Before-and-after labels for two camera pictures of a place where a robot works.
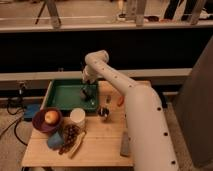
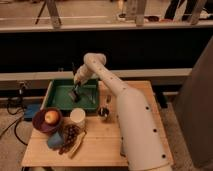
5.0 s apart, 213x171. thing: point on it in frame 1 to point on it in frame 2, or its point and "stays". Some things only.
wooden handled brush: [77, 145] stays
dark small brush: [87, 93] to [75, 96]
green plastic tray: [64, 95] stays
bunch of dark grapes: [71, 133] stays
